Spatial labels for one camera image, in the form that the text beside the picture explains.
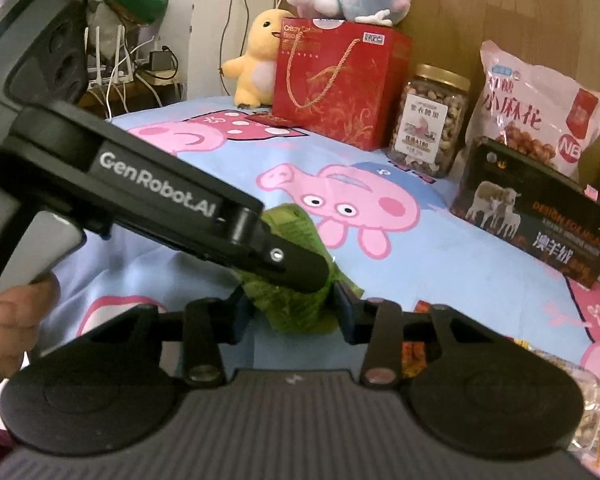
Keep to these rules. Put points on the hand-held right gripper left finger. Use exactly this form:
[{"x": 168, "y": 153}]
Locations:
[{"x": 241, "y": 315}]

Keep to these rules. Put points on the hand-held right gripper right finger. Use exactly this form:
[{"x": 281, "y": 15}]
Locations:
[{"x": 346, "y": 317}]

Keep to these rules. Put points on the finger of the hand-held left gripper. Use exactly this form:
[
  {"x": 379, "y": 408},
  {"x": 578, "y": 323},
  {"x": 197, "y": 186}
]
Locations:
[{"x": 295, "y": 267}]

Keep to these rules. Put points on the green snack packet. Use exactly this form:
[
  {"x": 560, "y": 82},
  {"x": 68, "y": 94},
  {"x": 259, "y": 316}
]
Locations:
[{"x": 295, "y": 310}]

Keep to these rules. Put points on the person's left hand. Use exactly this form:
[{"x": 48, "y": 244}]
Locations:
[{"x": 15, "y": 330}]

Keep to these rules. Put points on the red snack packet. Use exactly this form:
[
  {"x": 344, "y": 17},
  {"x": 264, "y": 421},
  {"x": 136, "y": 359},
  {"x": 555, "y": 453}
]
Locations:
[{"x": 414, "y": 355}]

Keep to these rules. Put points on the cartoon pig printed bedsheet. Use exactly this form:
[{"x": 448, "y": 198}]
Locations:
[{"x": 430, "y": 270}]

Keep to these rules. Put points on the white router with antennas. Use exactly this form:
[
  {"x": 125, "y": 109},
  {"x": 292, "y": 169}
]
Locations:
[{"x": 112, "y": 70}]

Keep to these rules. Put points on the black power adapter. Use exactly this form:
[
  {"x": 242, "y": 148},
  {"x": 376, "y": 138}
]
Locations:
[{"x": 161, "y": 60}]

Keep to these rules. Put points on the red envelope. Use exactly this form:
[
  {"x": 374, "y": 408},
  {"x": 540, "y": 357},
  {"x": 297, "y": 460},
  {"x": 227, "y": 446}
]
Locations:
[{"x": 275, "y": 120}]

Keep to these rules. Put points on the yellow duck plush toy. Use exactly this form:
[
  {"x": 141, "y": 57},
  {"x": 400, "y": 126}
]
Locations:
[{"x": 260, "y": 55}]

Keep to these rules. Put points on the red gift box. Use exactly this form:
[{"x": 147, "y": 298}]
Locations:
[{"x": 340, "y": 90}]

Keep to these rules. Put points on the gold lid nut jar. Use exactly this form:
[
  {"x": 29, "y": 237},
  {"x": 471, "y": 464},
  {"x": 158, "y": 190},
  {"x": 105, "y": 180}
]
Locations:
[{"x": 427, "y": 120}]

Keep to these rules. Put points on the dark sheep print box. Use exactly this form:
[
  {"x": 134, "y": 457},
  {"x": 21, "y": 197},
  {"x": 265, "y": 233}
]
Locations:
[{"x": 535, "y": 210}]

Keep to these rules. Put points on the clear nut snack packet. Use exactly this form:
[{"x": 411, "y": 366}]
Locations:
[{"x": 580, "y": 390}]

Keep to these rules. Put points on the pink twist snack bag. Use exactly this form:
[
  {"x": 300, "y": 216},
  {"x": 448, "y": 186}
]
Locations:
[{"x": 530, "y": 100}]

